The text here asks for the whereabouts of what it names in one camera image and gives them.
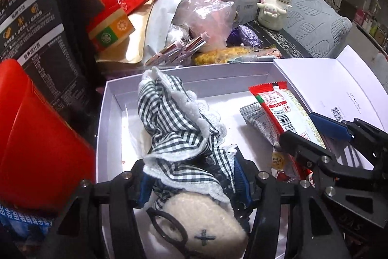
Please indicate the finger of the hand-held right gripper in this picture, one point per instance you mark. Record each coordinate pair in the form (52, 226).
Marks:
(303, 146)
(329, 127)

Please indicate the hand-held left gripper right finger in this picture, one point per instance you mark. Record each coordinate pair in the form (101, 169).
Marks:
(242, 186)

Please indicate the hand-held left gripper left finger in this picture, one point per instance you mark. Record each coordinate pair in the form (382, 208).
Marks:
(145, 189)

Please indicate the small yellow red sachet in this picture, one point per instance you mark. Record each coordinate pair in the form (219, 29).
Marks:
(278, 160)

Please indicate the red snack packet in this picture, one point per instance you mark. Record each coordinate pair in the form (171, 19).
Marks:
(285, 113)

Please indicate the grey green sachet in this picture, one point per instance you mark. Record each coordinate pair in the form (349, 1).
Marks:
(257, 119)

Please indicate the white cardboard box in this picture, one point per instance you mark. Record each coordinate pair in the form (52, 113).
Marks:
(230, 119)

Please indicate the plush doll gingham dress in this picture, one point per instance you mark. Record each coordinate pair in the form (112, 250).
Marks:
(182, 125)

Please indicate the grey leaf-pattern cushion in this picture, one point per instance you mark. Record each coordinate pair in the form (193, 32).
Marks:
(318, 25)

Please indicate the row of cosmetic bottles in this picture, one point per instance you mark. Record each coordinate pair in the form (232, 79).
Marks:
(372, 25)

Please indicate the red canister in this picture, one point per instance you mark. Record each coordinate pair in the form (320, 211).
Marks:
(39, 140)

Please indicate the purple wrapper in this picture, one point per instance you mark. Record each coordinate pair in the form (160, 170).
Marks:
(247, 36)

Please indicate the yellow snack packet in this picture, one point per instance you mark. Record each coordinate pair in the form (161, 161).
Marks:
(221, 55)

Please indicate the blue tube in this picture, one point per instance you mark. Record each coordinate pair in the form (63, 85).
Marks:
(24, 216)

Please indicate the white cartoon dog jar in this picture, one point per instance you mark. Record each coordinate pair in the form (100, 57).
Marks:
(272, 14)

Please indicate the pink lip gloss tube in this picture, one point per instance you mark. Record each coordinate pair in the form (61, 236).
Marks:
(197, 42)
(165, 57)

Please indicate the gold envelope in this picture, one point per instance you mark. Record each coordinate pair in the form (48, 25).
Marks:
(133, 34)

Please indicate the clear plastic bag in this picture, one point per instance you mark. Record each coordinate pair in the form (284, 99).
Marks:
(206, 16)

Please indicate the red orange green carton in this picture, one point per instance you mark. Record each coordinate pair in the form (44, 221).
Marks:
(103, 22)

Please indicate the white paper bag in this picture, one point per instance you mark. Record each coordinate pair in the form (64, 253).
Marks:
(163, 13)

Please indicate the black printed pouch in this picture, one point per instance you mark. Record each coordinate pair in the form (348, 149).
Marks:
(45, 34)

